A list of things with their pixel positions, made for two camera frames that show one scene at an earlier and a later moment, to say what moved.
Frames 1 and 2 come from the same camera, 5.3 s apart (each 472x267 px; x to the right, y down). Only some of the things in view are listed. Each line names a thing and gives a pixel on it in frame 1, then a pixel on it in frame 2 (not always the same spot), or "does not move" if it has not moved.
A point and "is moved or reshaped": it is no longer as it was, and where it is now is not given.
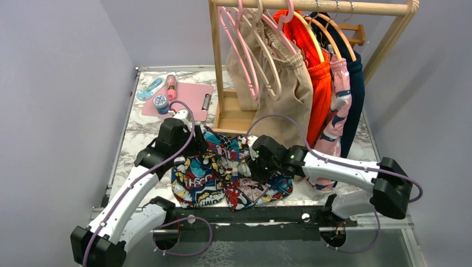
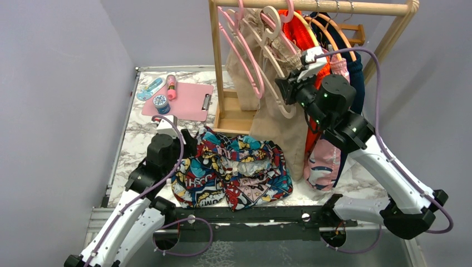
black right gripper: x=256 y=173 → x=289 y=85
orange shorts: x=320 y=73 does not move
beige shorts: x=265 y=74 does not move
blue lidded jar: x=161 y=103 does not move
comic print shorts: x=216 y=174 does not move
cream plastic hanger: x=252 y=33 is moved or reshaped
